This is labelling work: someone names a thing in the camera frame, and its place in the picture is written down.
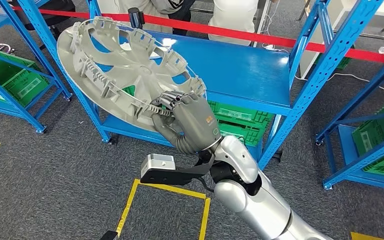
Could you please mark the white desk panel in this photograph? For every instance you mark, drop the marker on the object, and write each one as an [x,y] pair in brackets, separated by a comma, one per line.
[107,6]

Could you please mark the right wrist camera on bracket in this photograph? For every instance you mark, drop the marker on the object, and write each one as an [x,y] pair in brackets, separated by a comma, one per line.
[165,174]

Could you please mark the white power strip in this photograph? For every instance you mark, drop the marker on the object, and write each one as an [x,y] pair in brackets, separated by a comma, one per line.
[271,47]

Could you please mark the grey plastic wheel hubcap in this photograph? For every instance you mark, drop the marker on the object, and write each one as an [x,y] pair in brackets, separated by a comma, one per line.
[139,74]

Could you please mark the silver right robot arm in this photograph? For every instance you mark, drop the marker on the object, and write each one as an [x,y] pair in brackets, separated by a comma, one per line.
[255,205]

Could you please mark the person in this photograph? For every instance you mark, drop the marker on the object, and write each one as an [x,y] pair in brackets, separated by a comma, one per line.
[159,6]
[231,23]

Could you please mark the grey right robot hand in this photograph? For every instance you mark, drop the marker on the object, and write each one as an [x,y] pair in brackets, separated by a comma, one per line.
[195,116]

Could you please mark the yellow floor tape square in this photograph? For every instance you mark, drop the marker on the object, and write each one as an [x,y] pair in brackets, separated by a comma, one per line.
[367,236]

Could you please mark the black barrier belt post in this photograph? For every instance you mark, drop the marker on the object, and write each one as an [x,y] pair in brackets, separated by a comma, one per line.
[135,18]

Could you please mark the blue metal shelf rack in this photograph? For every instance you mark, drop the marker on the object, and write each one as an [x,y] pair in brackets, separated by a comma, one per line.
[13,115]
[347,155]
[238,69]

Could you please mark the red barrier belt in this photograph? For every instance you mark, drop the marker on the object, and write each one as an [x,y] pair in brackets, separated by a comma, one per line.
[245,34]

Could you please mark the black office chair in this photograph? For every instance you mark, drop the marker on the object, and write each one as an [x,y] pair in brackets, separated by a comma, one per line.
[59,13]

